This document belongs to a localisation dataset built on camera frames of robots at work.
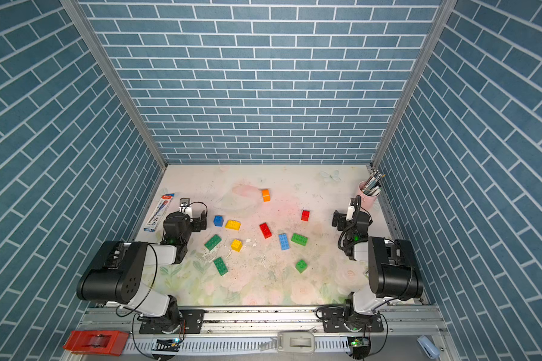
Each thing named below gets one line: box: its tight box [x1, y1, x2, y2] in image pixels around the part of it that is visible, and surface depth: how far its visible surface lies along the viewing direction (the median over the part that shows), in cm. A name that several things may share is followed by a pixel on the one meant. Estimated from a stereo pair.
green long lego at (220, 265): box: [213, 256, 229, 277], surface depth 87 cm
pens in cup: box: [361, 169, 387, 197], surface depth 98 cm
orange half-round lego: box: [261, 188, 271, 203], surface depth 109 cm
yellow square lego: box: [230, 239, 244, 253], surface depth 91 cm
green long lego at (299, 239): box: [290, 233, 309, 247], surface depth 95 cm
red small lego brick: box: [300, 209, 311, 222], surface depth 101 cm
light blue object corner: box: [417, 334, 441, 360], surface depth 69 cm
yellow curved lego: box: [224, 219, 242, 231], surface depth 98 cm
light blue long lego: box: [278, 233, 290, 251], surface depth 93 cm
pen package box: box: [143, 193, 175, 232], surface depth 102 cm
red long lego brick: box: [258, 222, 272, 240], surface depth 97 cm
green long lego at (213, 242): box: [204, 233, 223, 251], surface depth 93 cm
